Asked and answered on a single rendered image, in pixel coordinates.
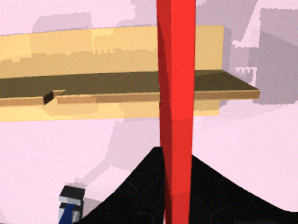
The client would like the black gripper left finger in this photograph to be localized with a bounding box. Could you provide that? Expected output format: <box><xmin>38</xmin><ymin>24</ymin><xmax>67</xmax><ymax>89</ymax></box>
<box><xmin>73</xmin><ymin>147</ymin><xmax>165</xmax><ymax>224</ymax></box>

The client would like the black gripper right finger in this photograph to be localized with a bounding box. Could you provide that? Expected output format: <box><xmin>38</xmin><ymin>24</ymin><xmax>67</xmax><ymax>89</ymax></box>
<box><xmin>189</xmin><ymin>155</ymin><xmax>298</xmax><ymax>224</ymax></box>

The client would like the dark red board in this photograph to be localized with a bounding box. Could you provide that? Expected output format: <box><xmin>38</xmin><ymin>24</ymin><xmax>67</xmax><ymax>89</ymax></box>
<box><xmin>156</xmin><ymin>0</ymin><xmax>196</xmax><ymax>224</ymax></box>

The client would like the dark blue board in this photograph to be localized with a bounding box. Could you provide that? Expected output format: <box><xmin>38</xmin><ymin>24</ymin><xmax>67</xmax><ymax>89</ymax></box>
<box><xmin>59</xmin><ymin>204</ymin><xmax>74</xmax><ymax>224</ymax></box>

